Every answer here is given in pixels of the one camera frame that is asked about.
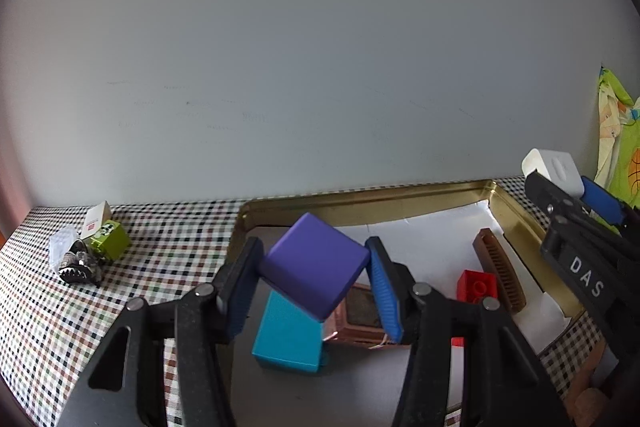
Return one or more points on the gold tin box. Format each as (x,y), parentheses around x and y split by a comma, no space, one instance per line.
(350,207)

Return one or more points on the white small box red label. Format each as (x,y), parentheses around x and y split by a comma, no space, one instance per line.
(97,219)

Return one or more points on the clear plastic packet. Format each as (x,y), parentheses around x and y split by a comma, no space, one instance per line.
(62,244)

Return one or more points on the white paper liner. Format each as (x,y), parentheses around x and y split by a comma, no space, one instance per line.
(430,247)

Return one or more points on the purple cube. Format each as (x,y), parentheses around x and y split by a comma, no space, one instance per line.
(315,262)

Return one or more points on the green toy brick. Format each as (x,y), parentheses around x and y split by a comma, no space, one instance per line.
(112,242)

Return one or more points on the brown comb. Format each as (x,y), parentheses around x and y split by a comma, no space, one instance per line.
(500,272)

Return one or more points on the teal box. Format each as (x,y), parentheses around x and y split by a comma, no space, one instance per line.
(287,337)

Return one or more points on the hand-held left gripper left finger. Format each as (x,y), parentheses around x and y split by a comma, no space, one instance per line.
(240,292)

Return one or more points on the brown rectangular case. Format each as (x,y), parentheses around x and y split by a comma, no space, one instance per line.
(360,307)

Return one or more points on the green printed cloth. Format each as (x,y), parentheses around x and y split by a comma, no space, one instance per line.
(620,157)

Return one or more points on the checkered tablecloth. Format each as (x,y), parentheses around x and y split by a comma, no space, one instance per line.
(160,267)

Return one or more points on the red toy brick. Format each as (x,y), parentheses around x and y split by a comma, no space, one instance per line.
(475,289)

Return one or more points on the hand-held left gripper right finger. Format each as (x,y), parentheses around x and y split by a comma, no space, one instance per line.
(387,302)

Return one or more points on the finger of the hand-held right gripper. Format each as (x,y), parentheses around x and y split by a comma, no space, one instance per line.
(602,204)
(555,202)

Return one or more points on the white charger plug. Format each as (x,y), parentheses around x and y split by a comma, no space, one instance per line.
(552,167)

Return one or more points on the black hair claw clip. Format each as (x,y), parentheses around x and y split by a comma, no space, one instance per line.
(80,264)

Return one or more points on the person's right hand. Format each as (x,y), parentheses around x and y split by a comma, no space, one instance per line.
(590,407)

